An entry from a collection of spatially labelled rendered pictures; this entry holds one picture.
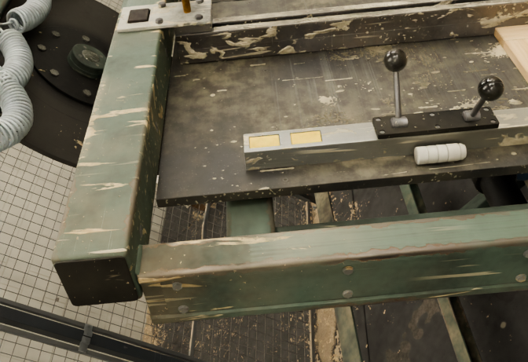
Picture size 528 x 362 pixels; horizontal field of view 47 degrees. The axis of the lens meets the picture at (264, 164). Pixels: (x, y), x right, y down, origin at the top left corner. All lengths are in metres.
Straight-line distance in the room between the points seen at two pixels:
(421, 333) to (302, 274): 2.14
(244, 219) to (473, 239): 0.36
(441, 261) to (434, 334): 2.04
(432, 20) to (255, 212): 0.59
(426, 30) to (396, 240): 0.62
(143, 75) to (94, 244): 0.40
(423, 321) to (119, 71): 2.14
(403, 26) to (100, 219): 0.77
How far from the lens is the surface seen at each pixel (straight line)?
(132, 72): 1.13
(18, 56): 1.58
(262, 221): 0.98
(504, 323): 2.66
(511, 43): 1.34
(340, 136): 1.01
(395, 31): 1.32
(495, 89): 0.95
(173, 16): 1.28
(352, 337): 2.01
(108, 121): 1.02
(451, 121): 1.04
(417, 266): 0.85
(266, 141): 1.01
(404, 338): 3.02
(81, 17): 2.02
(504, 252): 0.88
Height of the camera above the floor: 2.01
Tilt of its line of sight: 24 degrees down
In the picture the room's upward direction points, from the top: 64 degrees counter-clockwise
